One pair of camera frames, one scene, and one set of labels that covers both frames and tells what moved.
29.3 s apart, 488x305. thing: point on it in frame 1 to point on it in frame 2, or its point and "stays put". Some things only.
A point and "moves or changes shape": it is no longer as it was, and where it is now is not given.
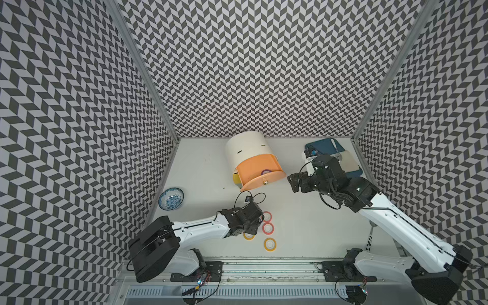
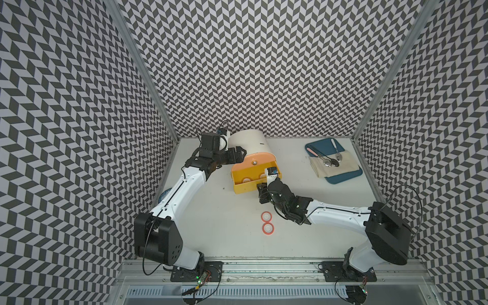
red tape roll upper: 267,216 stays put
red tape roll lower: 267,228 stays put
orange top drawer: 249,171 moves or changes shape
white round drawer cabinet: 244,145 stays put
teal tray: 321,146 stays put
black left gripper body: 251,229 to 218,156
